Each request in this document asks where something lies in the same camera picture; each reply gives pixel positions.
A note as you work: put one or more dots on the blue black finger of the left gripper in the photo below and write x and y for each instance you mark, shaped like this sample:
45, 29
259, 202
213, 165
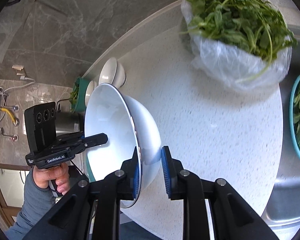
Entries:
95, 140

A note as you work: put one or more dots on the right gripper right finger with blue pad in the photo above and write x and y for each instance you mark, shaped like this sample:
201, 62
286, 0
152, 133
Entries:
175, 186

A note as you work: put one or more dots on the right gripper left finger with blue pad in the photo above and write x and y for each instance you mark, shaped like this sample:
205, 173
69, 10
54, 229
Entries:
130, 187

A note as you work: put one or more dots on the large white bowl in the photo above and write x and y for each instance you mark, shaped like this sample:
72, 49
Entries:
127, 123

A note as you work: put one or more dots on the left forearm grey sleeve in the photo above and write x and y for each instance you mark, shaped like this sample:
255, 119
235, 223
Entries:
37, 202

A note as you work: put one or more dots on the left hand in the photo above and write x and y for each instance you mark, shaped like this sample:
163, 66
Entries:
59, 174

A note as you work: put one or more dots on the stainless steel pot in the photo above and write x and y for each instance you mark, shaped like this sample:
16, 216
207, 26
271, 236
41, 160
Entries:
67, 122

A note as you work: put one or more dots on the teal floral oval plate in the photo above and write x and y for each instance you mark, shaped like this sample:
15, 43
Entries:
87, 167

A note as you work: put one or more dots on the greens in teal colander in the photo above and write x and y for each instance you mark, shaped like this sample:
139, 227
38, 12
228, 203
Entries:
74, 96

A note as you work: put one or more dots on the small white bowl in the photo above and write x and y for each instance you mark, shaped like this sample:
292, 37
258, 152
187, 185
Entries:
113, 73
90, 88

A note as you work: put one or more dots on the dark teal colander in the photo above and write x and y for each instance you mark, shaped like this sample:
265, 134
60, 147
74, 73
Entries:
80, 105

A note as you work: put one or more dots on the clear plastic bag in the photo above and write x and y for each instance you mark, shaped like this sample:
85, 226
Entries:
240, 62

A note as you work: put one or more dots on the light blue colander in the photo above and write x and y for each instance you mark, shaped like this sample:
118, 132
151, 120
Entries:
296, 122

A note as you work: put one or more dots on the stainless steel sink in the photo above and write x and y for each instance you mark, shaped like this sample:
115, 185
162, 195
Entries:
282, 213

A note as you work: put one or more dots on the leafy greens in bag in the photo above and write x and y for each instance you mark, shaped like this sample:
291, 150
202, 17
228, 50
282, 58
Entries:
240, 17

